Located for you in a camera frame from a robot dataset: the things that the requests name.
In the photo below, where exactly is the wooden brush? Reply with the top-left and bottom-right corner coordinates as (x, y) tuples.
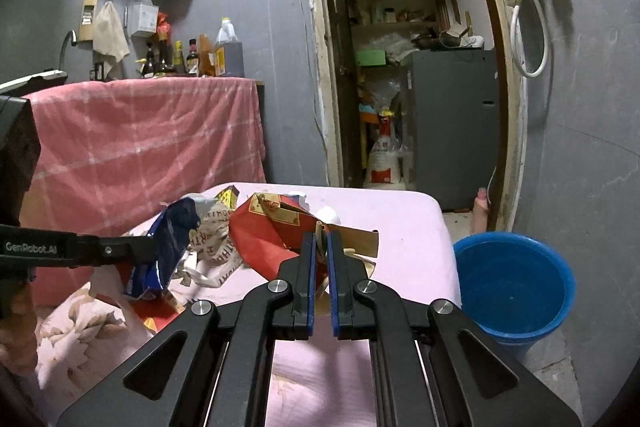
(77, 0), (99, 44)

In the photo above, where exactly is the white red rice sack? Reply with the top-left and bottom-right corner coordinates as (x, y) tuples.
(363, 127), (404, 186)

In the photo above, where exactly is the white crumpled tissue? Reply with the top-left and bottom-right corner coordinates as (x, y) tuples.
(313, 205), (343, 229)

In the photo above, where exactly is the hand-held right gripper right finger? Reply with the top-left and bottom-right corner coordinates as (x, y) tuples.
(327, 231), (582, 427)

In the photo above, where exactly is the red wrapper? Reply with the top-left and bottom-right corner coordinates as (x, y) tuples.
(127, 292), (189, 336)

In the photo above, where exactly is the white printed paper bag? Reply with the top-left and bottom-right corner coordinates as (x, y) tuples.
(175, 196), (253, 290)

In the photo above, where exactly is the white wall box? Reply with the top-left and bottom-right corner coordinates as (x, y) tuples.
(130, 2), (160, 39)

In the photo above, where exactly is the pink slipper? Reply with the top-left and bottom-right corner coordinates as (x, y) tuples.
(471, 187), (492, 233)

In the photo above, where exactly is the colourful packet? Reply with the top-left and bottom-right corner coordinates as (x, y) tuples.
(358, 104), (397, 128)

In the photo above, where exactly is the blue snack packet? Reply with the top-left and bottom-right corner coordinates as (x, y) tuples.
(122, 198), (202, 304)

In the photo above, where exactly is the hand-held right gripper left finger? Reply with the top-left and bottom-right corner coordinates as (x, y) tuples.
(56, 232), (317, 427)

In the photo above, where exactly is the beige hanging cloth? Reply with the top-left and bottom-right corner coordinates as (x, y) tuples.
(92, 1), (131, 80)

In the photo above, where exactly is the blue plastic bucket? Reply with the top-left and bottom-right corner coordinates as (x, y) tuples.
(452, 231), (577, 349)

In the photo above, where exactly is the large oil bottle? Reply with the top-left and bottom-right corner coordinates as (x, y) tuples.
(214, 17), (246, 78)

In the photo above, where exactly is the metal faucet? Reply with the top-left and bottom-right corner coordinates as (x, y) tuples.
(58, 29), (79, 70)

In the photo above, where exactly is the pink floral sheet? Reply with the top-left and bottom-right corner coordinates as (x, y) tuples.
(34, 182), (462, 427)

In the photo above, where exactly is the red cardboard carton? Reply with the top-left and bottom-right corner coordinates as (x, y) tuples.
(228, 193), (382, 284)

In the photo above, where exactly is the pink checked blanket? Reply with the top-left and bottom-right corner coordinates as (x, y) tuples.
(19, 76), (267, 308)

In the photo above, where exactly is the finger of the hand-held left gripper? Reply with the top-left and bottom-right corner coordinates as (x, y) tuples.
(77, 232), (168, 269)

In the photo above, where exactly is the person's left hand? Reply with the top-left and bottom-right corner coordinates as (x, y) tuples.
(0, 287), (40, 378)

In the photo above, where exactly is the brown bottle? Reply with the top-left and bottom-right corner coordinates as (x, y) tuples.
(198, 34), (216, 78)

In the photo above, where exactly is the dark bottle red label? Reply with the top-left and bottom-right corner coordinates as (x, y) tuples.
(185, 38), (200, 76)

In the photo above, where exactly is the black pot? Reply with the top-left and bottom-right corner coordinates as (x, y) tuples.
(412, 29), (467, 51)

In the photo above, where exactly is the grey metal cabinet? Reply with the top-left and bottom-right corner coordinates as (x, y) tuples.
(404, 48), (501, 211)

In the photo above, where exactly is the wooden door frame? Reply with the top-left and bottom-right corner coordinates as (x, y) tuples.
(298, 0), (528, 234)

